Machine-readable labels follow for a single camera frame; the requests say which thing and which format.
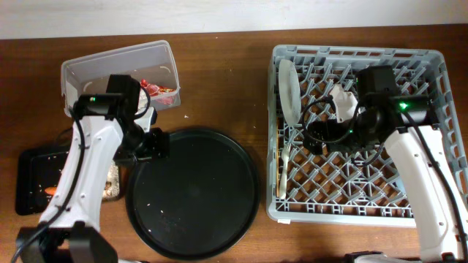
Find white plastic fork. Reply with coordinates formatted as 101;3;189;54
279;142;291;199

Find grey plate with food scraps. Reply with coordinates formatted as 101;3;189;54
278;59;301;126

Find red white wrapper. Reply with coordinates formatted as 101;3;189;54
140;79;176;105

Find orange carrot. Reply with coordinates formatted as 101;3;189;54
44;187;56;196

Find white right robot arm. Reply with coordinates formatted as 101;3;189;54
300;66;467;262

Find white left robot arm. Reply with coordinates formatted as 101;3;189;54
11;75;170;262

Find grey dishwasher rack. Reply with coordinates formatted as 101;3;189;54
266;45;467;227

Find rice and peanut shell pile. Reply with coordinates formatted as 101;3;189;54
102;163;121;201

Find clear plastic bin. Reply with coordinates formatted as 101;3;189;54
61;40;181;111

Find round black tray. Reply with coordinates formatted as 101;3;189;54
126;129;260;261

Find white label sticker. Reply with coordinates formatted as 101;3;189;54
277;218;291;224

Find black rectangular bin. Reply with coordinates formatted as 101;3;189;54
15;146;69;216

